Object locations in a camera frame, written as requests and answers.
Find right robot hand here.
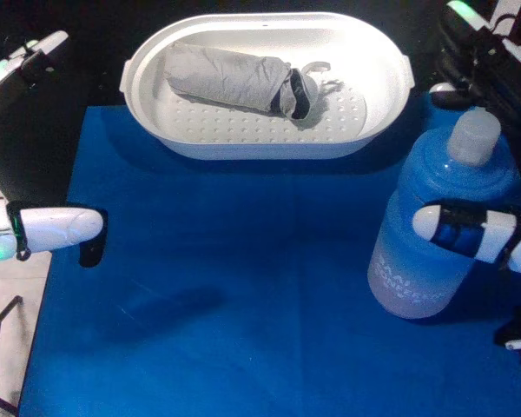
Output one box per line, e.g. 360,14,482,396
0,30,105,265

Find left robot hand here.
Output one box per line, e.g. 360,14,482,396
412,0,521,278

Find blue water bottle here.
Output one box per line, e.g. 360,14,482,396
366,107,521,321

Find grey umbrella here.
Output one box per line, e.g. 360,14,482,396
162,43,332,121

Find white perforated plastic basin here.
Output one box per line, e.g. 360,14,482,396
119,11,416,161

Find blue table cloth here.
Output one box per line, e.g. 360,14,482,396
19,93,521,417

